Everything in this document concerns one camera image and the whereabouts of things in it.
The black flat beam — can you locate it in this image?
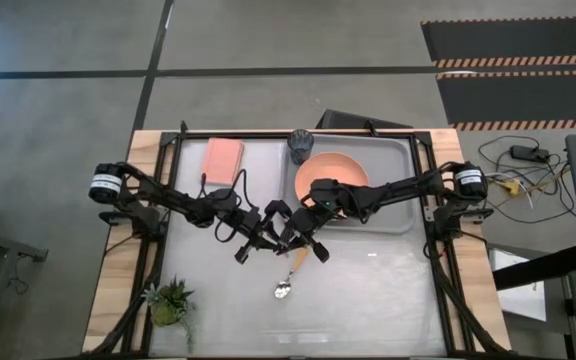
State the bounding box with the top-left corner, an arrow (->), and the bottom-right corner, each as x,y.
491,243 -> 576,293

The wooden-handled metal spoon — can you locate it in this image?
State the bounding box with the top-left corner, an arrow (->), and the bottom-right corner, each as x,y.
273,246 -> 313,301

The black angular case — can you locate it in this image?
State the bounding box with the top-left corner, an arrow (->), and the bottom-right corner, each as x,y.
314,108 -> 414,131

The white sheet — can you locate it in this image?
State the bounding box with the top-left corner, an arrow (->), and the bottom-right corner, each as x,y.
487,248 -> 549,323

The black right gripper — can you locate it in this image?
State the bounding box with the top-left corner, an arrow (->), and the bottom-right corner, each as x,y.
276,204 -> 333,265

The small green potted plant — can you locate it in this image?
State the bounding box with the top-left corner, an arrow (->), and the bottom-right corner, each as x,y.
140,276 -> 198,354

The black hazard-striped floor mat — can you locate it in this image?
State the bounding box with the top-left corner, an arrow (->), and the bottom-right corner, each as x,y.
434,69 -> 576,132
419,16 -> 576,70

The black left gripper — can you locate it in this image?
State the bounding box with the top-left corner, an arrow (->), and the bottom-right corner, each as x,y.
234,199 -> 295,265

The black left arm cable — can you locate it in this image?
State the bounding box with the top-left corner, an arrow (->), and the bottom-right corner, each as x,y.
213,168 -> 261,245

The black aluminium rig frame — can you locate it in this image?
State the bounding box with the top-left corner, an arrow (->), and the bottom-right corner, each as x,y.
89,119 -> 508,359

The dark blue textured cup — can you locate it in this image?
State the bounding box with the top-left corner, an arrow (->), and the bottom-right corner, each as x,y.
286,127 -> 316,167

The yellow plug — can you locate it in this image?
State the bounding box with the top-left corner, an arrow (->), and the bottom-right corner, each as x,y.
498,178 -> 524,198

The grey plastic tray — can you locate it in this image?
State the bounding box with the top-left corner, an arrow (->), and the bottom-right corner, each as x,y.
279,133 -> 418,237

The black floor cable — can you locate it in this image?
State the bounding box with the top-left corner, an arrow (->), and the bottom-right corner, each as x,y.
476,133 -> 576,227

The black power adapter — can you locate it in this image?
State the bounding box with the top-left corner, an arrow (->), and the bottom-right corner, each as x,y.
509,144 -> 552,163

